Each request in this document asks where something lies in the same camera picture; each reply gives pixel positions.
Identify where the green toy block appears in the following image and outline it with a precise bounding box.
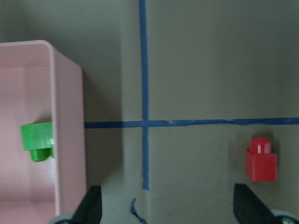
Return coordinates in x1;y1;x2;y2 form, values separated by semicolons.
21;121;54;162

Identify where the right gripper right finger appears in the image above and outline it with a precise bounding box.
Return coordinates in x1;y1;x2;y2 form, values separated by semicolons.
233;183;273;224

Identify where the pink plastic box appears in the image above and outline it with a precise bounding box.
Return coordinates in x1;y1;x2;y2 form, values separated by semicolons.
0;41;86;224

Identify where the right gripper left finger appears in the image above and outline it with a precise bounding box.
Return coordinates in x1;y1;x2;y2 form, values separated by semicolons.
71;185;102;224

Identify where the red toy block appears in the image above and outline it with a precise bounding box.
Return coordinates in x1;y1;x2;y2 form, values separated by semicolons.
245;137;278;182

